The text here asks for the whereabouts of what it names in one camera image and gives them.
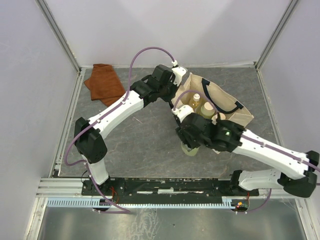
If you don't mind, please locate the green pump bottle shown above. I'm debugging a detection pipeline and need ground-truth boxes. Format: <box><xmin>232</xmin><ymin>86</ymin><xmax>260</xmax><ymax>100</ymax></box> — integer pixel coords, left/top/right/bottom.
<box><xmin>181</xmin><ymin>142</ymin><xmax>199</xmax><ymax>157</ymax></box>

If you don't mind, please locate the green bottle with white cap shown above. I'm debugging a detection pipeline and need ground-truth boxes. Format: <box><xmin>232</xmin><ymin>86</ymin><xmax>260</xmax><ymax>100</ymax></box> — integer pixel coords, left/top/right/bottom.
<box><xmin>198</xmin><ymin>102</ymin><xmax>216</xmax><ymax>119</ymax></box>

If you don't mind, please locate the clear amber liquid bottle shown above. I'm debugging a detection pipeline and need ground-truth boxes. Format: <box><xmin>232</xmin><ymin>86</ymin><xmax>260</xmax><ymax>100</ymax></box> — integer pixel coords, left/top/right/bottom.
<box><xmin>188</xmin><ymin>93</ymin><xmax>201</xmax><ymax>111</ymax></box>

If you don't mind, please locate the cream bottle with cap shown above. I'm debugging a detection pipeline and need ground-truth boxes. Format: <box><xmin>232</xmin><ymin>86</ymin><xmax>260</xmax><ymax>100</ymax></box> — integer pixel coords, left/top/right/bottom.
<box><xmin>215</xmin><ymin>112</ymin><xmax>226</xmax><ymax>121</ymax></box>

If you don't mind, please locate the beige canvas tote bag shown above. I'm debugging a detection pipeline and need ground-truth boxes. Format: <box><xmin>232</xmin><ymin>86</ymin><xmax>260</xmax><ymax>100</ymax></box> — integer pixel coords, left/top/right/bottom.
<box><xmin>170</xmin><ymin>72</ymin><xmax>255</xmax><ymax>155</ymax></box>

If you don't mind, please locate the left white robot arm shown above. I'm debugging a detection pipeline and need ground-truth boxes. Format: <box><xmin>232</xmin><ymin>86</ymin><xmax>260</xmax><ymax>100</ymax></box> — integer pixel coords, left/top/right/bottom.
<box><xmin>74</xmin><ymin>64</ymin><xmax>187</xmax><ymax>195</ymax></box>

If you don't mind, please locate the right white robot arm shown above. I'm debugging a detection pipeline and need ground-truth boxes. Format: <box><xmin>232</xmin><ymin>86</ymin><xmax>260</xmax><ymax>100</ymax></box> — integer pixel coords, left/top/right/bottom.
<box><xmin>173</xmin><ymin>110</ymin><xmax>320</xmax><ymax>198</ymax></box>

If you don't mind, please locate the brown folded towel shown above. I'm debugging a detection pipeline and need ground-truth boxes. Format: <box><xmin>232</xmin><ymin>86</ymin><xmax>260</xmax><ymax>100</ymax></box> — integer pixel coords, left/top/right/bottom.
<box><xmin>84</xmin><ymin>63</ymin><xmax>126</xmax><ymax>107</ymax></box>

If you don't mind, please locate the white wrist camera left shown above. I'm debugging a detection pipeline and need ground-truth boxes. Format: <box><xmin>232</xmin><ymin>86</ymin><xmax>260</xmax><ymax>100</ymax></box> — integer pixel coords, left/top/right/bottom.
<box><xmin>171</xmin><ymin>66</ymin><xmax>188</xmax><ymax>87</ymax></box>

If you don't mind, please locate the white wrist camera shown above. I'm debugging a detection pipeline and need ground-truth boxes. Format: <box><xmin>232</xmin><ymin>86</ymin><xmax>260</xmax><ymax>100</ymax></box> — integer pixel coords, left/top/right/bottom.
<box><xmin>171</xmin><ymin>105</ymin><xmax>194</xmax><ymax>123</ymax></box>
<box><xmin>171</xmin><ymin>66</ymin><xmax>188</xmax><ymax>87</ymax></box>

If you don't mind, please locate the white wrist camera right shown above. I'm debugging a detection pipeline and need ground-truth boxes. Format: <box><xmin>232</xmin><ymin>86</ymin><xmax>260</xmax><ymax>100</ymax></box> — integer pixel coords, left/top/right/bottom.
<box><xmin>171</xmin><ymin>105</ymin><xmax>194</xmax><ymax>123</ymax></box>

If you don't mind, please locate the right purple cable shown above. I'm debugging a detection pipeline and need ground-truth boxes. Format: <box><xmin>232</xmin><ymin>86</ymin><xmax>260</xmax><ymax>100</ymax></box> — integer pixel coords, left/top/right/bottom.
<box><xmin>172</xmin><ymin>89</ymin><xmax>217</xmax><ymax>112</ymax></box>

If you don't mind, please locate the purple cable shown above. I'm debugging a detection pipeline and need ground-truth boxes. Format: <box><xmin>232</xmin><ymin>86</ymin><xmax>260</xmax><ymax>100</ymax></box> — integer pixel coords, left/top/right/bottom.
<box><xmin>172</xmin><ymin>89</ymin><xmax>217</xmax><ymax>112</ymax></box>
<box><xmin>64</xmin><ymin>46</ymin><xmax>177</xmax><ymax>213</ymax></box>

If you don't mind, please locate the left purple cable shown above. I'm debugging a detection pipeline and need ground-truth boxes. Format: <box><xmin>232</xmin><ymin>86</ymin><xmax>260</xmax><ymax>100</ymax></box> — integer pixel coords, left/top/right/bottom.
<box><xmin>64</xmin><ymin>46</ymin><xmax>177</xmax><ymax>213</ymax></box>

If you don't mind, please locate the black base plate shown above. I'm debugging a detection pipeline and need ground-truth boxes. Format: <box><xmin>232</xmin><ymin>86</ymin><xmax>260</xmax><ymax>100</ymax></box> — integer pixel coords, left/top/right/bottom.
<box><xmin>98</xmin><ymin>177</ymin><xmax>259</xmax><ymax>197</ymax></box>

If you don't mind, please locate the aluminium frame rail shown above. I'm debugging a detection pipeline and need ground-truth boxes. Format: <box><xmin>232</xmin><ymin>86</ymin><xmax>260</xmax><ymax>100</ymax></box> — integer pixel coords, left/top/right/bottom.
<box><xmin>35</xmin><ymin>0</ymin><xmax>81</xmax><ymax>72</ymax></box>

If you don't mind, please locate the blue toothed cable duct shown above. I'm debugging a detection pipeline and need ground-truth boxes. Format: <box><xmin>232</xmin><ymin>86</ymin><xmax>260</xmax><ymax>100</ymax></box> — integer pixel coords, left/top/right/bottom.
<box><xmin>47</xmin><ymin>196</ymin><xmax>248</xmax><ymax>208</ymax></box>

